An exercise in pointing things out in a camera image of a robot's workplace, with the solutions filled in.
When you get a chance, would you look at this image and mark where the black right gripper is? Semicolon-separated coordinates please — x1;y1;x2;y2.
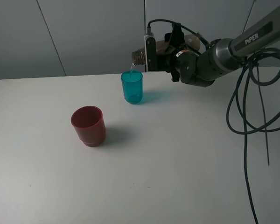
164;23;198;83

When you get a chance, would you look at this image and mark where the smoky transparent water bottle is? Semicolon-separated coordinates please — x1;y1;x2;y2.
132;34;200;65

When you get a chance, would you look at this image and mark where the teal transparent plastic cup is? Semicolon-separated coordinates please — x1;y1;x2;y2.
121;70;143;104

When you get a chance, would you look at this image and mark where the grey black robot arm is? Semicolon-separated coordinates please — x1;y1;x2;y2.
170;6;280;87

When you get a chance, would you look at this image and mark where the red plastic cup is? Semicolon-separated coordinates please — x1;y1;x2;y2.
70;105;106;147

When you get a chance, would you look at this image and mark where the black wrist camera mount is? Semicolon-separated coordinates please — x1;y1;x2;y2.
144;35;158;71

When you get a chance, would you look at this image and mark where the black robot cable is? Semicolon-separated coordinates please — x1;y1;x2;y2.
146;19;280;224

